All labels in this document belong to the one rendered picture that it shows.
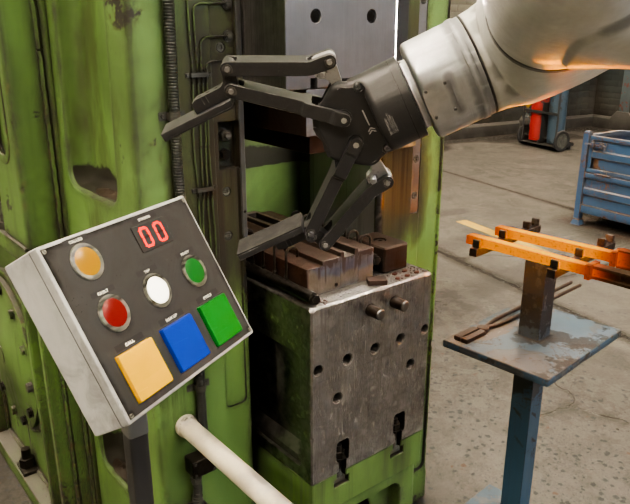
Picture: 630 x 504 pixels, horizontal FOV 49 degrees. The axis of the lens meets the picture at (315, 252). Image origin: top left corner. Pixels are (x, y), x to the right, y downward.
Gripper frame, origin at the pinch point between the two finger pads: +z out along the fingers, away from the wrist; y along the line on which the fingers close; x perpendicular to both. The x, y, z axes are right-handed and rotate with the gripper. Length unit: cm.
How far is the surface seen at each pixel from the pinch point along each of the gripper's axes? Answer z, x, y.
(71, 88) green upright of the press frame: 48, 100, -3
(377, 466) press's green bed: 23, 65, 108
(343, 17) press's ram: -15, 85, 8
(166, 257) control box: 26, 40, 21
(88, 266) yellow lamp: 31.3, 27.5, 11.8
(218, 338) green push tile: 24, 35, 36
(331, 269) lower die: 10, 73, 54
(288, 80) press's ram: -1, 74, 12
